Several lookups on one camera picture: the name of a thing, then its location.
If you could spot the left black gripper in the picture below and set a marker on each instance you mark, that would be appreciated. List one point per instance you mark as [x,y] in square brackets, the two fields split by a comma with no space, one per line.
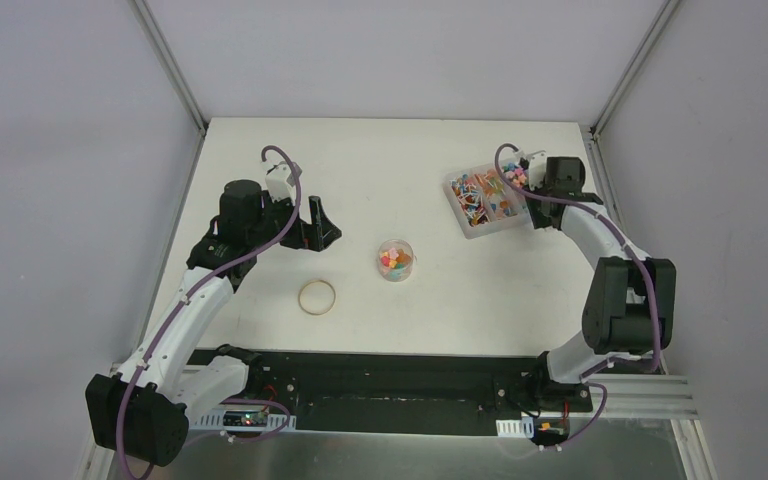
[303,225]

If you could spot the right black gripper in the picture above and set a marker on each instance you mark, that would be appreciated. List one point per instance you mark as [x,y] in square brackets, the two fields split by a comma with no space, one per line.
[538,220]

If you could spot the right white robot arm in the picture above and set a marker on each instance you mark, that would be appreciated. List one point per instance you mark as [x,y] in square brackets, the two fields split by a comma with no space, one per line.
[627,317]

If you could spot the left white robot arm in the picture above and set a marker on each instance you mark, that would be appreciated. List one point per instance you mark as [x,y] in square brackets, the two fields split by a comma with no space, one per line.
[145,409]

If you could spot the clear plastic jar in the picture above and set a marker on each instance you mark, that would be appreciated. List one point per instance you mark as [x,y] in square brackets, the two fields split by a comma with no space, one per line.
[395,260]

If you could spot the clear compartment candy box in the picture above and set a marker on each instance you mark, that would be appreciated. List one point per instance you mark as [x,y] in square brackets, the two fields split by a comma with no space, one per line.
[483,203]

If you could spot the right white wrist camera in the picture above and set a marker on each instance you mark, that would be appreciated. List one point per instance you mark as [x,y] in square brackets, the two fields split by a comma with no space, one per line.
[533,166]

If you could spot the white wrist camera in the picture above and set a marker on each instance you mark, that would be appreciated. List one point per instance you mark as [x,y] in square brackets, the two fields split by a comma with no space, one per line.
[533,166]
[280,181]

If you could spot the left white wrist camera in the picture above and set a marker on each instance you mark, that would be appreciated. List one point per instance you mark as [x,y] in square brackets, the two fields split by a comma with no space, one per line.
[280,181]

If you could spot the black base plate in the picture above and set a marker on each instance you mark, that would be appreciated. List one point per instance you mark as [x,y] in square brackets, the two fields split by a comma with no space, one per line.
[403,394]

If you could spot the right aluminium frame post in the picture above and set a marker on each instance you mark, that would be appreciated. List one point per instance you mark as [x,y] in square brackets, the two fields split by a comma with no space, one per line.
[636,64]

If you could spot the aluminium frame post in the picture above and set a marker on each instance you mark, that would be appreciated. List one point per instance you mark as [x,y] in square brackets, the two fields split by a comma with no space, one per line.
[636,64]
[163,52]

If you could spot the left white cable duct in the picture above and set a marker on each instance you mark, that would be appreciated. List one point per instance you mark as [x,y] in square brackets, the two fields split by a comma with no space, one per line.
[246,419]

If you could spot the white cable duct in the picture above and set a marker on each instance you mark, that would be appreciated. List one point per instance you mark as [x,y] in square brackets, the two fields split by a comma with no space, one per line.
[515,428]
[246,419]

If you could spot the right white cable duct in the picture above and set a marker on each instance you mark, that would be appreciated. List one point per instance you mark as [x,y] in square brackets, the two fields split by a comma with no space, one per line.
[515,428]

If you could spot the left aluminium frame post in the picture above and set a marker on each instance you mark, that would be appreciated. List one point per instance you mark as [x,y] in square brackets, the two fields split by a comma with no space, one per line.
[163,52]

